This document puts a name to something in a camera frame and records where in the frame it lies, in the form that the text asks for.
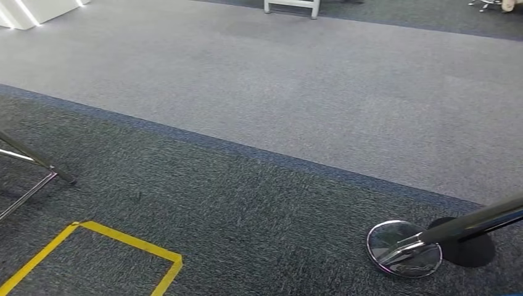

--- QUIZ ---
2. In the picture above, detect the chrome chair base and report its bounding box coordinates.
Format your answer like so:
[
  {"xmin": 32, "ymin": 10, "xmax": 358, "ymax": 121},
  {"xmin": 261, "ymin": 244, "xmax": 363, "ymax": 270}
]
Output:
[{"xmin": 467, "ymin": 0, "xmax": 523, "ymax": 14}]

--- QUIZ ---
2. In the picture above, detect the stanchion with chrome base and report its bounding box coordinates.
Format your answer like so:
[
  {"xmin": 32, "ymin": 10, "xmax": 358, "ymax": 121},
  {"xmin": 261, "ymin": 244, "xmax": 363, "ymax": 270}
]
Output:
[{"xmin": 366, "ymin": 191, "xmax": 523, "ymax": 280}]

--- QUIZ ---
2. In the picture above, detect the white lit plinth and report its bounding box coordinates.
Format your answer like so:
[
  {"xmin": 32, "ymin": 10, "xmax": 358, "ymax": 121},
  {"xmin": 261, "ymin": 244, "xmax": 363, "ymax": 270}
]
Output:
[{"xmin": 0, "ymin": 0, "xmax": 91, "ymax": 31}]

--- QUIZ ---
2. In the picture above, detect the white furniture frame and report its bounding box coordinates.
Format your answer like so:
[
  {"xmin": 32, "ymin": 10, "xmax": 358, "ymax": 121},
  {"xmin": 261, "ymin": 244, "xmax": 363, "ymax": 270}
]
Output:
[{"xmin": 263, "ymin": 0, "xmax": 322, "ymax": 20}]

